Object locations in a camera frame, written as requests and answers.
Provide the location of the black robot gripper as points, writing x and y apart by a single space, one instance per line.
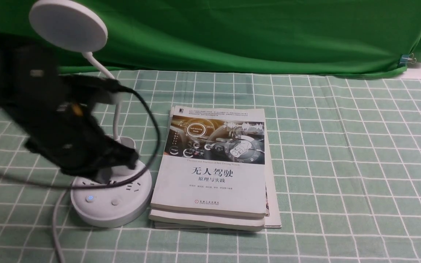
57 117

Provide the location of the green checkered tablecloth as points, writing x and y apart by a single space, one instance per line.
346 157

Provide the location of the top self-driving textbook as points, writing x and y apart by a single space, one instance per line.
210 182

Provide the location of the white desk lamp with socket base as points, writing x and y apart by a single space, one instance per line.
72 26

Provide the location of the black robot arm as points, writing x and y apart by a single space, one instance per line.
22 58

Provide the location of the blue binder clip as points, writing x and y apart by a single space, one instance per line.
407 59

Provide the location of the middle white book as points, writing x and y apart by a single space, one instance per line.
167 219

